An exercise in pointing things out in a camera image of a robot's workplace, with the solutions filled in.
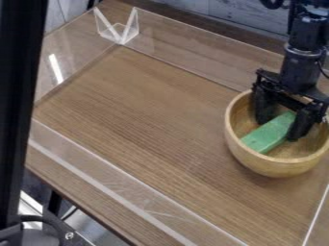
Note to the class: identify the brown wooden bowl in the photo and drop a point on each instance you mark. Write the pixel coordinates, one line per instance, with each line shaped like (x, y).
(292, 158)

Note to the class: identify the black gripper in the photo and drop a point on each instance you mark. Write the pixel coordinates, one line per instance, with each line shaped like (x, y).
(292, 88)

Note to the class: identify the clear acrylic tray wall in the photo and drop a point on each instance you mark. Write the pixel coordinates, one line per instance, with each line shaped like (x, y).
(128, 135)

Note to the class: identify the green rectangular block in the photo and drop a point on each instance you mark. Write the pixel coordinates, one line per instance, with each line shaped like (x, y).
(269, 135)

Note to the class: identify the black table leg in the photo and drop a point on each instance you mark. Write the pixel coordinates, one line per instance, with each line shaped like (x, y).
(55, 203)

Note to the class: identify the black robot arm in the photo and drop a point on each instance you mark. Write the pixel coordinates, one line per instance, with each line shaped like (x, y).
(308, 27)

